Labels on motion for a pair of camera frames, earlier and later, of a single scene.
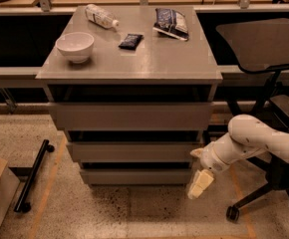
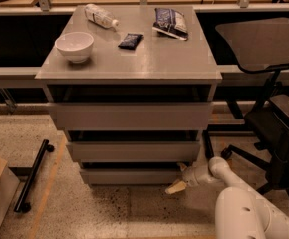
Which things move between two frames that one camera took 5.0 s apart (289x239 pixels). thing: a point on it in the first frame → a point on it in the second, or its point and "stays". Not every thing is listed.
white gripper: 210,160 → 191,176
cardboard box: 1,185 stays
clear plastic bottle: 101,17 stays
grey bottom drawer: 137,176 stays
